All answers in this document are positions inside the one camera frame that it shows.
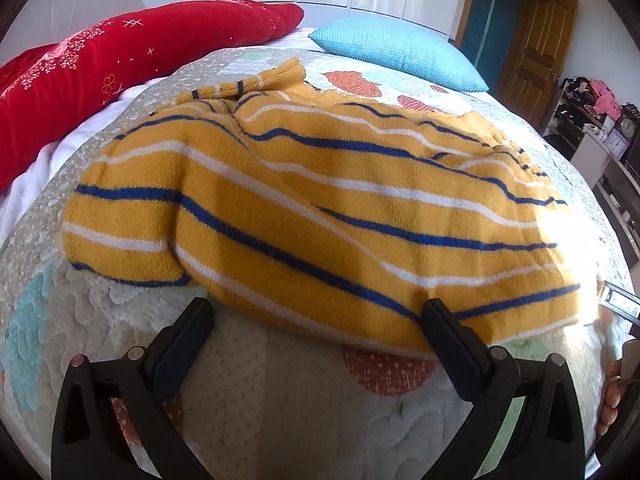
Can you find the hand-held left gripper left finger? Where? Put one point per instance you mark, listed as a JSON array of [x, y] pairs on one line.
[[176, 367]]

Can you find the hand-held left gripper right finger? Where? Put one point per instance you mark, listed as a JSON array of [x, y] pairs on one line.
[[450, 345]]

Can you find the yellow striped knit sweater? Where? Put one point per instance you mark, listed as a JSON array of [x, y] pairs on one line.
[[320, 185]]

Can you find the person's right hand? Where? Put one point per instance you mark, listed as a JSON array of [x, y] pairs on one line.
[[611, 400]]

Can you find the dark low cabinet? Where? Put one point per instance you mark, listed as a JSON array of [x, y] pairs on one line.
[[620, 200]]

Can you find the patterned quilted bedspread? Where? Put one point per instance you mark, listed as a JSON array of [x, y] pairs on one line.
[[280, 410]]

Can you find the small white clock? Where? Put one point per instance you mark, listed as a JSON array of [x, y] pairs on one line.
[[617, 143]]

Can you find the dark wooden mantel clock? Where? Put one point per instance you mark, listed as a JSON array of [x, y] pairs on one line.
[[631, 125]]

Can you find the cluttered storage shelf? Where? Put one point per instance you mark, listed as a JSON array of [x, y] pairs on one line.
[[585, 110]]

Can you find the pink cloth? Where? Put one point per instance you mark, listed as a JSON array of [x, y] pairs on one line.
[[606, 97]]

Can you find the white fleece blanket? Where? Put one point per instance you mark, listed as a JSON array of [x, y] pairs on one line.
[[30, 180]]

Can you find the brown wooden door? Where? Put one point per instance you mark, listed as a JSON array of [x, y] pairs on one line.
[[537, 50]]

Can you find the light blue pillow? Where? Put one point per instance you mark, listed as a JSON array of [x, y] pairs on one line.
[[395, 47]]

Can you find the teal door curtain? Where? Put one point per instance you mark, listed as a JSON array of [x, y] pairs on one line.
[[487, 15]]

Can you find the red patterned pillow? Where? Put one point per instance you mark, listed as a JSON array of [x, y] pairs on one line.
[[115, 55]]

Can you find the white padded headboard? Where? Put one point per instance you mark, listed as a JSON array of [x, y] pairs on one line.
[[75, 0]]

